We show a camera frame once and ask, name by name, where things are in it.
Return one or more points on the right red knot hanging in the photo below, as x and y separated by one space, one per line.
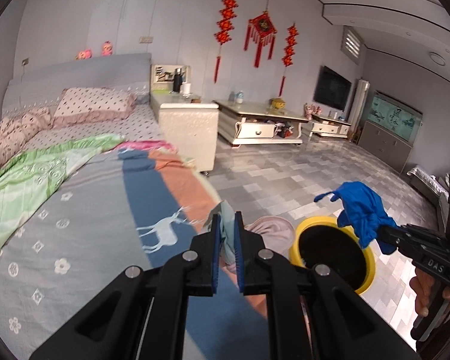
288 53

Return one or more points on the centre red fu hanging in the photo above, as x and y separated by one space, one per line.
262 32

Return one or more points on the pink plush doll right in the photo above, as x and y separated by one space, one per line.
107 49

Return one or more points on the dotted pink pillow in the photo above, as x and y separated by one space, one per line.
80 105

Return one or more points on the white tv stand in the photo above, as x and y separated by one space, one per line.
323 126
250 123

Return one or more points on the grey sofa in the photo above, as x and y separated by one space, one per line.
432 188

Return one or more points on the yellow toy box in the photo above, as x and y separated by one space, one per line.
277 103

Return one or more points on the grey bed with headboard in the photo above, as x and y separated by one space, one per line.
122 72

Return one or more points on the pink plush doll left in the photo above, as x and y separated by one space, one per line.
84 54

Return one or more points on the striped deer blanket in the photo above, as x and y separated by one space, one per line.
123 208

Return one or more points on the pink plush doll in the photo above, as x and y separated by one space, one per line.
107 49
84 54

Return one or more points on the white floor air conditioner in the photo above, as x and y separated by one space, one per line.
359 98

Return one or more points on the pink and teal cloth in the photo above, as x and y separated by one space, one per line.
278 234

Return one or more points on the pink sheet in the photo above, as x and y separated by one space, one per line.
147 146

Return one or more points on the pink dotted quilt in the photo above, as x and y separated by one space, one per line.
16 132

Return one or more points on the black thermos bottle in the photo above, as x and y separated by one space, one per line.
177 80

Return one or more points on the right hand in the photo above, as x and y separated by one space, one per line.
422 284

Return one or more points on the fish tank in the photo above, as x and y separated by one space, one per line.
395 116

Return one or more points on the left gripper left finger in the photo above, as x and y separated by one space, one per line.
216 230

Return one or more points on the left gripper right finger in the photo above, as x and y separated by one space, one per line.
238 250

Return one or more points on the green patterned quilt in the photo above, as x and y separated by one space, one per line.
30 178

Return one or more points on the red knot hanging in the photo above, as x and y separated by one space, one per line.
288 53
225 26

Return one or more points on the white bedside cabinet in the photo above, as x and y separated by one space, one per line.
186 120

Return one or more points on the left red knot hanging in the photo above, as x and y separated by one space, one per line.
225 26

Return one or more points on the blue cloth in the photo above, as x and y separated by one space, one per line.
363 210

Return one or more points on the grey sideboard cabinet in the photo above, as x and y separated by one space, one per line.
386 146

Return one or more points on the yellow rim trash bin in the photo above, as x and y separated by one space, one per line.
319 240

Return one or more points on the wall mounted television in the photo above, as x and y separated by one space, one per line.
332 89

